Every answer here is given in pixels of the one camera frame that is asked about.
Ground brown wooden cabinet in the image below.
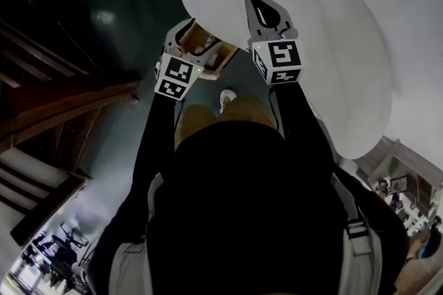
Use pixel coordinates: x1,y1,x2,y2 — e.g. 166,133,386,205
356,136,443,215

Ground person's left leg tan trousers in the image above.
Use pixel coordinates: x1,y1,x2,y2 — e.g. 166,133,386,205
174,104,216,150

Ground grey backpack strap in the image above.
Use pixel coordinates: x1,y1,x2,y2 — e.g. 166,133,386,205
108,171,165,295
329,171,383,295

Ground person's leg tan trousers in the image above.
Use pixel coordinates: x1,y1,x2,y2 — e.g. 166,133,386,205
174,104,216,150
226,93,278,131

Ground person's left forearm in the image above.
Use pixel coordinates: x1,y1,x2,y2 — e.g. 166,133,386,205
132,92,185,186

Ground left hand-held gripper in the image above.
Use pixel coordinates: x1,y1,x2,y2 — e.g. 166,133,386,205
153,17,222,102

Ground person's torso in black jacket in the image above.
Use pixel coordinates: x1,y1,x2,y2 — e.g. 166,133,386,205
86,122,410,295

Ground wooden staircase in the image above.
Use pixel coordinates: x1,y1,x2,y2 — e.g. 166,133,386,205
0,18,143,247

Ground black office chair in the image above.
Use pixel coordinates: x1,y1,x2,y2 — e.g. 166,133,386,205
23,222,93,287

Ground white round table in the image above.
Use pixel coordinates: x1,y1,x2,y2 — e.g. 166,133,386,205
179,0,394,161

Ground person's right leg tan trousers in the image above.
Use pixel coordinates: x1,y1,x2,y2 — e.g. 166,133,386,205
226,93,278,131

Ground person's right forearm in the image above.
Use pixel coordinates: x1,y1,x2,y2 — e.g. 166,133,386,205
269,81,334,163

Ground person's white shoe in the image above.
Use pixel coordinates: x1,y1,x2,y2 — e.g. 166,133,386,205
219,89,238,115

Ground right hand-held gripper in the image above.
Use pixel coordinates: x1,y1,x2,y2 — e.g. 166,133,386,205
244,0,304,85

